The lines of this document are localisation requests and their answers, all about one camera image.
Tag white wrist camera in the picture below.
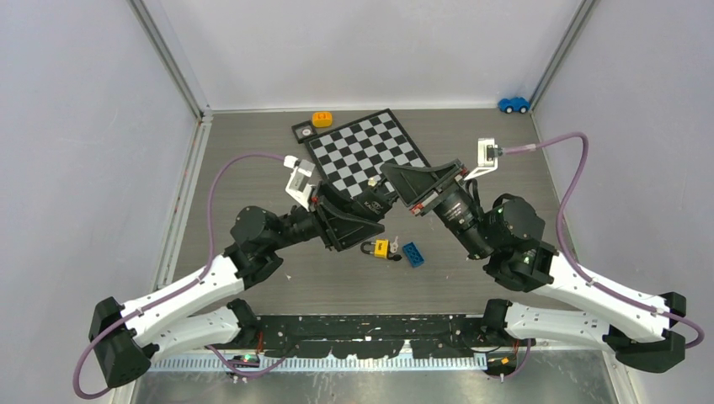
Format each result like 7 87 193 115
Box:
283 155 316 210
465 138 502 181

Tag black white chessboard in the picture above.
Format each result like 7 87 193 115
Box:
304 109 429 197

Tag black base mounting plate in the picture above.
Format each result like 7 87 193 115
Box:
258 314 525 359

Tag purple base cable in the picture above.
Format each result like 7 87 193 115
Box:
203 343 285 383

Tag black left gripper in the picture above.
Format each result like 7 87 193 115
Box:
268 180 385 252

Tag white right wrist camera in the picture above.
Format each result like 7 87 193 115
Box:
465 138 502 181

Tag blue toy car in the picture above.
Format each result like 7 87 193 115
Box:
498 97 530 114

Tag silver keys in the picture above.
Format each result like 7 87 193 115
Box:
387 236 402 262

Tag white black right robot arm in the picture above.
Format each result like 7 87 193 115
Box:
381 160 686 374

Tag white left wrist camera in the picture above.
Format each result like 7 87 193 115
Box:
283 155 316 210

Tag orange toy block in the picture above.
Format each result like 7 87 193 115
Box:
311 111 333 128

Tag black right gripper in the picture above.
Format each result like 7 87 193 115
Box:
379 157 493 258

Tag yellow padlock black shackle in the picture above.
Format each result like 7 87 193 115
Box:
360 239 390 259

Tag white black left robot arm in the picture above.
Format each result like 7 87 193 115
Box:
88 179 396 389

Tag small black square tray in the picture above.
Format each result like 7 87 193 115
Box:
290 120 317 144

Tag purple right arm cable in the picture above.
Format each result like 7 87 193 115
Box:
498 131 705 349

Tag blue toy brick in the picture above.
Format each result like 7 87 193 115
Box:
402 242 425 268

